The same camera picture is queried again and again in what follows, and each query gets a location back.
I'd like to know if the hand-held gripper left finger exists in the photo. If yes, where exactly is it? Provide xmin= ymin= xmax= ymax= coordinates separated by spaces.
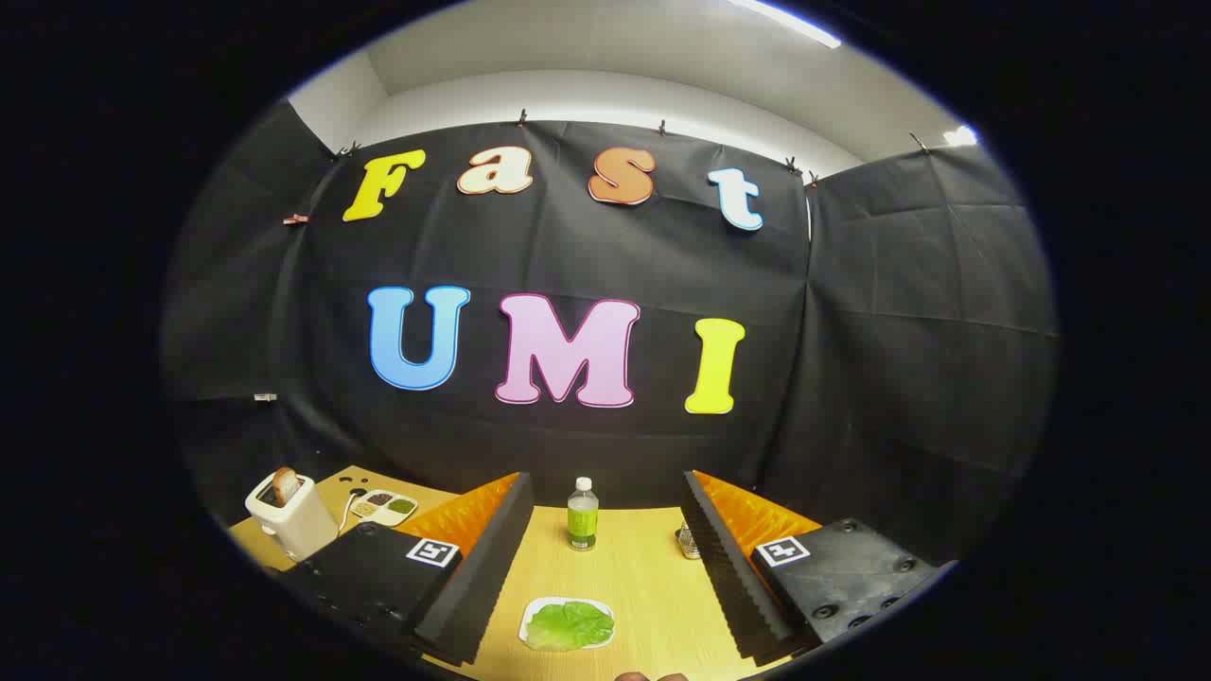
xmin=280 ymin=471 xmax=535 ymax=667

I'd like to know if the green lettuce leaf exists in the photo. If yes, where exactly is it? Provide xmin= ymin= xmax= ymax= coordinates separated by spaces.
xmin=525 ymin=601 xmax=614 ymax=652

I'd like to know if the white divided dish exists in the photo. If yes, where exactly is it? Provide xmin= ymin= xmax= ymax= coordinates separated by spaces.
xmin=349 ymin=489 xmax=418 ymax=527

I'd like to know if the green label plastic bottle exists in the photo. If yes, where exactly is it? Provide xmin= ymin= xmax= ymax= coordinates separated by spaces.
xmin=567 ymin=477 xmax=599 ymax=552

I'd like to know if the white leaf-shaped plate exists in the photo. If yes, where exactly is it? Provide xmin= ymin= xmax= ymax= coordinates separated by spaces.
xmin=518 ymin=596 xmax=617 ymax=652

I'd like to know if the white toaster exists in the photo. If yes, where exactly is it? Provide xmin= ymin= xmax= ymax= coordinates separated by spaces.
xmin=246 ymin=471 xmax=340 ymax=563

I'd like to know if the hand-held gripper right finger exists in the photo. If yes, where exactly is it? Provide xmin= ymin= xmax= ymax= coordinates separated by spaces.
xmin=681 ymin=470 xmax=957 ymax=665

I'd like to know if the black backdrop cloth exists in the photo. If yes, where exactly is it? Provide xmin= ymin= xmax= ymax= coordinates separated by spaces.
xmin=161 ymin=99 xmax=1059 ymax=568

